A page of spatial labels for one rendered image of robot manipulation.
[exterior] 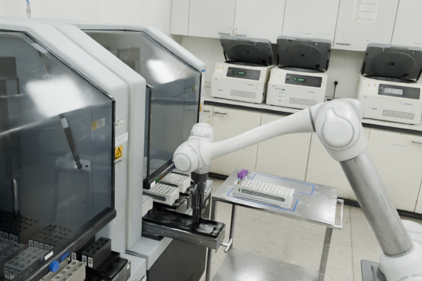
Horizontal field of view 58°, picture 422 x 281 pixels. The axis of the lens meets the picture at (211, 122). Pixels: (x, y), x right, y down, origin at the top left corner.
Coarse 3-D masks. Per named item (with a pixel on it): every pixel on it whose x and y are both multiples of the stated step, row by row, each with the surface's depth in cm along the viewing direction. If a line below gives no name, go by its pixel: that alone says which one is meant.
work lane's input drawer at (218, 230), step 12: (144, 216) 168; (156, 216) 172; (168, 216) 172; (180, 216) 173; (144, 228) 167; (156, 228) 165; (168, 228) 163; (180, 228) 162; (192, 228) 164; (204, 228) 165; (216, 228) 163; (180, 240) 163; (192, 240) 161; (204, 240) 159; (216, 240) 157; (216, 252) 159
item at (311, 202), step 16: (256, 176) 221; (272, 176) 223; (224, 192) 198; (304, 192) 205; (320, 192) 207; (336, 192) 208; (256, 208) 185; (272, 208) 184; (288, 208) 185; (304, 208) 186; (320, 208) 188; (320, 224) 175; (208, 256) 201; (240, 256) 236; (256, 256) 237; (208, 272) 203; (224, 272) 219; (240, 272) 220; (256, 272) 221; (272, 272) 222; (288, 272) 224; (304, 272) 225; (320, 272) 181
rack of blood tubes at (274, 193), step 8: (248, 184) 195; (256, 184) 195; (264, 184) 196; (272, 184) 196; (240, 192) 193; (248, 192) 197; (256, 192) 198; (264, 192) 188; (272, 192) 189; (280, 192) 189; (288, 192) 190; (256, 200) 191; (264, 200) 189; (272, 200) 188; (280, 200) 192; (288, 200) 185
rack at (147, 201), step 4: (144, 196) 177; (148, 196) 177; (144, 200) 173; (148, 200) 173; (152, 200) 175; (144, 204) 169; (148, 204) 172; (152, 204) 176; (144, 208) 169; (148, 208) 173; (144, 212) 169
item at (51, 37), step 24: (0, 24) 135; (24, 24) 132; (48, 24) 140; (72, 48) 134; (96, 72) 129; (120, 96) 132; (120, 120) 134; (120, 144) 137; (120, 168) 140; (120, 192) 142; (120, 216) 145; (96, 240) 143; (120, 240) 148; (144, 264) 152
